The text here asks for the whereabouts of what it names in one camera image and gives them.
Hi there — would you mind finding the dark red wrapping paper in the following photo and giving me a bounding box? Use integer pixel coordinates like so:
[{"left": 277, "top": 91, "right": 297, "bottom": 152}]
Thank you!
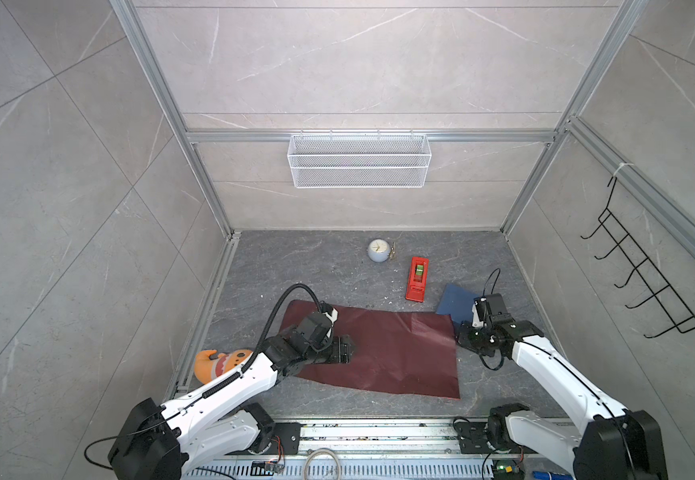
[{"left": 298, "top": 306, "right": 461, "bottom": 400}]

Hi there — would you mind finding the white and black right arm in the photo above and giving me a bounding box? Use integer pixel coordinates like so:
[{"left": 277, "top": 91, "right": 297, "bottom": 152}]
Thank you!
[{"left": 457, "top": 319, "right": 669, "bottom": 479}]

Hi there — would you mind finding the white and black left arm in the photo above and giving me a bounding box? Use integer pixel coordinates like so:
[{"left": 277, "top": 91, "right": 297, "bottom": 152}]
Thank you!
[{"left": 108, "top": 300, "right": 355, "bottom": 479}]

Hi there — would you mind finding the red tape dispenser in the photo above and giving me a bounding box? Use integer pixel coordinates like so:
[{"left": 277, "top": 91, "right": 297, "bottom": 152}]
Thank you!
[{"left": 405, "top": 257, "right": 429, "bottom": 303}]

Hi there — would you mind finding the small round white clock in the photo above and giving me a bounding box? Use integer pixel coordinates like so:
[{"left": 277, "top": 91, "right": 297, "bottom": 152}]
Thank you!
[{"left": 367, "top": 238, "right": 393, "bottom": 263}]

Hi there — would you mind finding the orange plush toy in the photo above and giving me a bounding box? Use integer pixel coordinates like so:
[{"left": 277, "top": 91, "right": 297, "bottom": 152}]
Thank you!
[{"left": 194, "top": 349, "right": 253, "bottom": 384}]

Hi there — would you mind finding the blue and white marker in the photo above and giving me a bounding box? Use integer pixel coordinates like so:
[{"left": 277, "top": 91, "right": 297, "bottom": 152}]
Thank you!
[{"left": 531, "top": 471, "right": 573, "bottom": 480}]

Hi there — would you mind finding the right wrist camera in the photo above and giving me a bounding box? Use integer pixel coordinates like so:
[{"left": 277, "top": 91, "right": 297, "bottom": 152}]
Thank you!
[{"left": 471, "top": 294, "right": 511, "bottom": 328}]

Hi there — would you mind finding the aluminium front rail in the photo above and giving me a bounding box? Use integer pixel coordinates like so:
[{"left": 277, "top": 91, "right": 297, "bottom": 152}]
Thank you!
[{"left": 186, "top": 417, "right": 569, "bottom": 479}]

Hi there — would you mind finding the coiled grey cable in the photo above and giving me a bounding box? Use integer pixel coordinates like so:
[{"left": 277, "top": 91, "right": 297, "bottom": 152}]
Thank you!
[{"left": 302, "top": 447, "right": 343, "bottom": 480}]

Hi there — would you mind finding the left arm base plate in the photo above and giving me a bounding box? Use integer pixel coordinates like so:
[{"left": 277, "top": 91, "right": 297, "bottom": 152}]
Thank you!
[{"left": 245, "top": 422, "right": 302, "bottom": 456}]

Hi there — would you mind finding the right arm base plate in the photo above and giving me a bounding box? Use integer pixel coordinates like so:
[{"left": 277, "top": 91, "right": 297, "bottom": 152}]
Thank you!
[{"left": 451, "top": 417, "right": 495, "bottom": 454}]

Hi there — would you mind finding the black wire hook rack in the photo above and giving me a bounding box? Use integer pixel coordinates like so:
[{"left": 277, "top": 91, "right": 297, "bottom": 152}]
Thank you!
[{"left": 579, "top": 176, "right": 695, "bottom": 339}]

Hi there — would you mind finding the white wire mesh basket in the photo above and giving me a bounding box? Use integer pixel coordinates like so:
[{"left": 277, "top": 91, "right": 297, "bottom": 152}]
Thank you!
[{"left": 287, "top": 133, "right": 433, "bottom": 189}]

